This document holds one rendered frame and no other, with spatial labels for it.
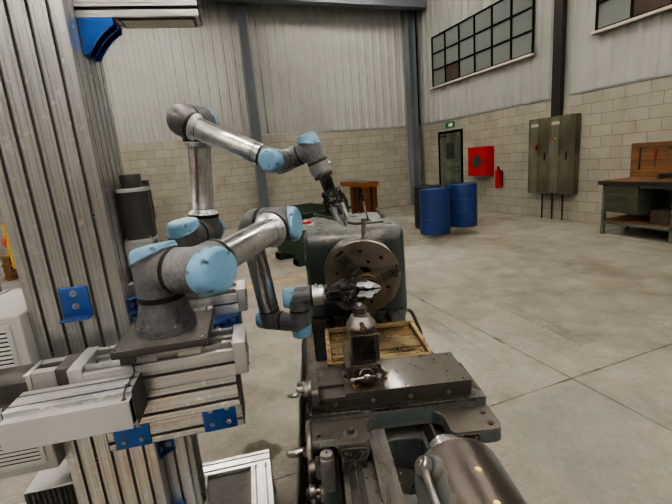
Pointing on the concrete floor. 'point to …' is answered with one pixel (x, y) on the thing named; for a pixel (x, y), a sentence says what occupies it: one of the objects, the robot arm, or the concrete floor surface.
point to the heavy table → (364, 195)
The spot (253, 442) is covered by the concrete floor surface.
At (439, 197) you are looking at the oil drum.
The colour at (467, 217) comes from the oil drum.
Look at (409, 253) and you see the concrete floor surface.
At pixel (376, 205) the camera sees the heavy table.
